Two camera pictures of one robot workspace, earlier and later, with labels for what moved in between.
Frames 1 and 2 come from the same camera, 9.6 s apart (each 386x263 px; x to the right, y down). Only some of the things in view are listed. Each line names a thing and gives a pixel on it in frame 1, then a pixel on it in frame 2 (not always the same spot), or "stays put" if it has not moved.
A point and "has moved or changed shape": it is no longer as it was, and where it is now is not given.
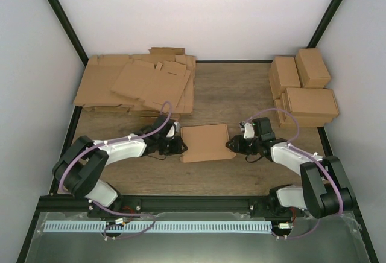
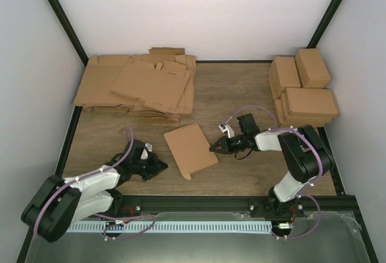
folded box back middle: x=283 y=73 stays put
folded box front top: x=311 y=102 stays put
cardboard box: x=205 y=143 has moved or changed shape
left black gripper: x=178 y=147 → x=157 y=163
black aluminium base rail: x=163 y=204 stays put
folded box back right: x=311 y=68 stays put
